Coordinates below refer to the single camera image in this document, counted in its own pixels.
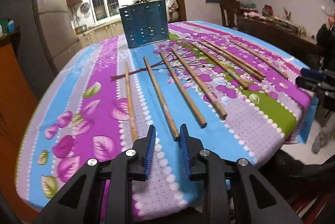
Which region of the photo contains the wooden chopstick six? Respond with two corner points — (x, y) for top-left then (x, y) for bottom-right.
(197, 40), (264, 81)

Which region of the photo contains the wooden dining chair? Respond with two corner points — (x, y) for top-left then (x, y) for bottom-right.
(219, 0), (240, 29)

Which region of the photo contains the wooden chopstick one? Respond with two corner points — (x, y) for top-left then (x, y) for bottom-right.
(124, 62), (138, 142)

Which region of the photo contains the blue perforated utensil holder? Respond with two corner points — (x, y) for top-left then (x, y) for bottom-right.
(119, 0), (169, 48)

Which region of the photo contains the dark wooden side table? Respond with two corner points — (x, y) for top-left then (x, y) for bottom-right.
(237, 16), (322, 67)

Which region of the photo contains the silver refrigerator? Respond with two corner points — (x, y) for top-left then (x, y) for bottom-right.
(10, 0), (82, 76)

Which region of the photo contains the wooden chopstick seven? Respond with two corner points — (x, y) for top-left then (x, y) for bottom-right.
(204, 39), (265, 78)

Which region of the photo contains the wooden chopstick three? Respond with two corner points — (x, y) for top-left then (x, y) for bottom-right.
(160, 52), (207, 128)

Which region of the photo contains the wooden chopstick two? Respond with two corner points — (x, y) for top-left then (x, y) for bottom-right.
(143, 56), (180, 141)

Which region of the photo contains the floral purple tablecloth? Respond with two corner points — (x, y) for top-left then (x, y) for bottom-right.
(15, 21), (317, 220)

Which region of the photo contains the wooden chopstick five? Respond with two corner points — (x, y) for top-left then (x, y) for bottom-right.
(190, 43), (248, 89)

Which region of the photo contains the wooden chopstick eight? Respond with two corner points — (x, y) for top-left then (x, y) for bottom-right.
(230, 40), (289, 80)

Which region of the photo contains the orange wooden cabinet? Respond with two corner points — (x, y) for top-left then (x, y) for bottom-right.
(1, 30), (37, 222)

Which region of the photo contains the wooden chopstick four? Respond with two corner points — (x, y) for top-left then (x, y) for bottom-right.
(171, 48), (228, 120)

